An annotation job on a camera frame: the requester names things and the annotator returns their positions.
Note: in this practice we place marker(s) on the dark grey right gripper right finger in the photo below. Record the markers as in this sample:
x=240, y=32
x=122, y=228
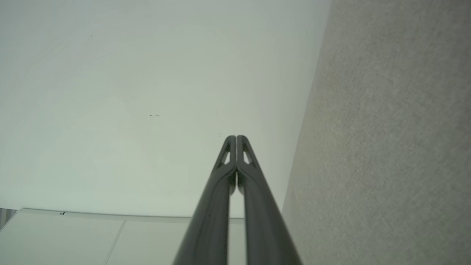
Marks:
x=263, y=221

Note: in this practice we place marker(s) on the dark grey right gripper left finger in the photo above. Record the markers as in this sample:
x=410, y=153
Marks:
x=211, y=221

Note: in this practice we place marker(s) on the grey fabric sofa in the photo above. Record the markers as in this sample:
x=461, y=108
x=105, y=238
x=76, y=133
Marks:
x=386, y=147

